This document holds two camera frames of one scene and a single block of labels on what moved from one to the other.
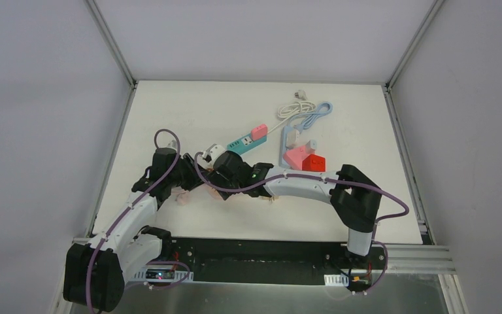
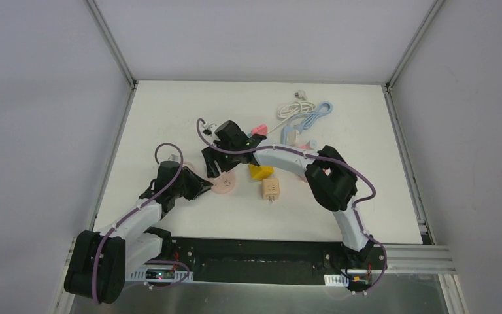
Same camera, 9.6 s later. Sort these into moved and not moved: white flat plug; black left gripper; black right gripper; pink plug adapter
Moved: black right gripper; black left gripper
Not moved: white flat plug; pink plug adapter
